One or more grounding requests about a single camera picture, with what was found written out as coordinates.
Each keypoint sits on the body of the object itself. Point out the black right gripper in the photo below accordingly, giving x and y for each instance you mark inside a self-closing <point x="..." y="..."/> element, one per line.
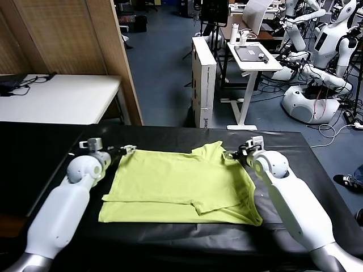
<point x="241" y="157"/>

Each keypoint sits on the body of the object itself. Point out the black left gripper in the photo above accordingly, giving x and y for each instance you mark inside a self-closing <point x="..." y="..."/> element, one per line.
<point x="115" y="151"/>

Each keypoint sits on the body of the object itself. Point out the yellow-green t-shirt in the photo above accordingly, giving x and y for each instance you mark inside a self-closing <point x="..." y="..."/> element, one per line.
<point x="175" y="181"/>

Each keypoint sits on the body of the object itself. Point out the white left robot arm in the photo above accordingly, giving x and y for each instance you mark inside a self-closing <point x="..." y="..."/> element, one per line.
<point x="62" y="215"/>

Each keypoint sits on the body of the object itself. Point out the large white robot base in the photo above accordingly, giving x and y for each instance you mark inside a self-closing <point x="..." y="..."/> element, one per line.
<point x="303" y="107"/>

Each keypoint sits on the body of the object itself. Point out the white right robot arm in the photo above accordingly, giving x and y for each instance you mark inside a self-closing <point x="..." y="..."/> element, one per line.
<point x="295" y="204"/>

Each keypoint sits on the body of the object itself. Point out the white humanoid robot raised arm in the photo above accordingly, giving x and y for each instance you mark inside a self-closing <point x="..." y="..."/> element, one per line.
<point x="295" y="36"/>

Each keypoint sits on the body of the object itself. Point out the white table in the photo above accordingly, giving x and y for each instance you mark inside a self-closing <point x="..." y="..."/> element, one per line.
<point x="62" y="97"/>

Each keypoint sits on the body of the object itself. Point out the white standing desk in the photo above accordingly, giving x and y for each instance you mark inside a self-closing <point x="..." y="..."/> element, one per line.
<point x="255" y="65"/>

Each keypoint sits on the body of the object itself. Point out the small white robot shell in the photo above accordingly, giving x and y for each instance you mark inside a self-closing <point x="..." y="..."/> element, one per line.
<point x="283" y="73"/>

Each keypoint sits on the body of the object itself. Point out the tall white cardboard box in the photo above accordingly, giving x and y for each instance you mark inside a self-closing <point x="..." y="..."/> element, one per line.
<point x="202" y="56"/>

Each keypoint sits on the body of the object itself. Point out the small black device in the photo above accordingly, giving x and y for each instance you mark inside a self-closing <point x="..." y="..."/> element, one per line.
<point x="263" y="58"/>

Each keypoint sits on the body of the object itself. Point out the grey closed laptop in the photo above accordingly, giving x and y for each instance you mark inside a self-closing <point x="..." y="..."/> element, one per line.
<point x="248" y="53"/>

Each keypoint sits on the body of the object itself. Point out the black bar device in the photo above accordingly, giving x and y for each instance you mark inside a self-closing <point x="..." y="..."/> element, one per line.
<point x="52" y="76"/>

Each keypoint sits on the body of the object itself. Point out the white cup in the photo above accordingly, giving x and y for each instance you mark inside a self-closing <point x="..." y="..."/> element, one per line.
<point x="243" y="39"/>

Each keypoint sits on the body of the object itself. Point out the black monitor stand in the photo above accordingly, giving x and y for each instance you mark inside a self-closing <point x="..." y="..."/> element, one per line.
<point x="217" y="36"/>

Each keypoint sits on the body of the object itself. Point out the black and white sneaker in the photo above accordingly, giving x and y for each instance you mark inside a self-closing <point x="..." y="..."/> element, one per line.
<point x="347" y="181"/>
<point x="360" y="216"/>

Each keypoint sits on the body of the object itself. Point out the white bottle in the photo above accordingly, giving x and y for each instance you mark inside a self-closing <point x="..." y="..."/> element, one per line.
<point x="233" y="33"/>

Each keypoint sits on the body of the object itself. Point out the brown wooden desk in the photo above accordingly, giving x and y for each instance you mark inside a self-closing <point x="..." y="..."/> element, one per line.
<point x="227" y="32"/>

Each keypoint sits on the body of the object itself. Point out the black equipment case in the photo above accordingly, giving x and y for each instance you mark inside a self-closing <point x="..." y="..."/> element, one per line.
<point x="141" y="25"/>

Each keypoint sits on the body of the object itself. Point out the wooden panel table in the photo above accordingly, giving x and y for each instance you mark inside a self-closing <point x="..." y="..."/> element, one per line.
<point x="65" y="37"/>

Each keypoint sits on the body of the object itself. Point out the blue jeans leg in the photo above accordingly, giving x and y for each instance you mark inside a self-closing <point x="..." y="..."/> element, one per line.
<point x="358" y="175"/>

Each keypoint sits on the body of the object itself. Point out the black pouch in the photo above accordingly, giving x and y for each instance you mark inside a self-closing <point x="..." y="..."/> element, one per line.
<point x="7" y="85"/>

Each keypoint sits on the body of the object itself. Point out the white curved panel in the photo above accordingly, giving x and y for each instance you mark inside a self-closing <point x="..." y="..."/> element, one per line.
<point x="255" y="16"/>

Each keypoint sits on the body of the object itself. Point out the black monitor panel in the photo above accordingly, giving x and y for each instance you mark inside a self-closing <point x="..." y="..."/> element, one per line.
<point x="214" y="11"/>

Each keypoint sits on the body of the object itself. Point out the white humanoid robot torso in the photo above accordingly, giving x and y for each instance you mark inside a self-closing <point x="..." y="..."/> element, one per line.
<point x="326" y="44"/>

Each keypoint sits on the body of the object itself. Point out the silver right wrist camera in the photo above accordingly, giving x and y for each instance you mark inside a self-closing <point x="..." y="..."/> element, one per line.
<point x="255" y="142"/>

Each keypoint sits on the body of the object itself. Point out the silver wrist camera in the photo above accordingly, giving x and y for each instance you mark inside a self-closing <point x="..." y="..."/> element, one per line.
<point x="255" y="142"/>
<point x="92" y="144"/>

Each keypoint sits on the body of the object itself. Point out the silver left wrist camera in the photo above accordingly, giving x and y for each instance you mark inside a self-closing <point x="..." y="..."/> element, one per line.
<point x="92" y="144"/>

